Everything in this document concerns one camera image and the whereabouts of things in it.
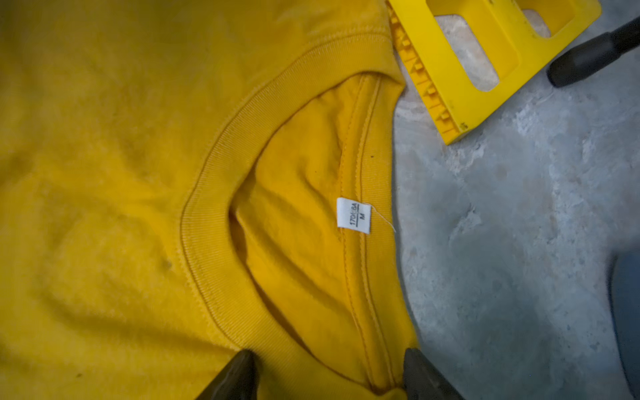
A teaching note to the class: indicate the grey t-shirt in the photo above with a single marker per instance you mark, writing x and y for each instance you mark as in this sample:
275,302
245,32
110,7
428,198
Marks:
624,300

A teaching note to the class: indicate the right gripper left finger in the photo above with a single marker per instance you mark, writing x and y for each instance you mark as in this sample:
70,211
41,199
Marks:
238,380

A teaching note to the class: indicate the black perforated music stand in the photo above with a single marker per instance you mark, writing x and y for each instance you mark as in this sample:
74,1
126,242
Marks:
588,58

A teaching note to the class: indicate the yellow plastic triangular block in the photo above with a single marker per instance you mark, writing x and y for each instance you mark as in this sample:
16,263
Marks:
467,58

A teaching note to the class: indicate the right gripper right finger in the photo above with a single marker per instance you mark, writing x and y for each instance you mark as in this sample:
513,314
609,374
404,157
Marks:
423,381

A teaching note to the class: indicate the yellow t-shirt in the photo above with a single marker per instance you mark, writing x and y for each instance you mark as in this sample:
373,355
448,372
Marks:
185,180

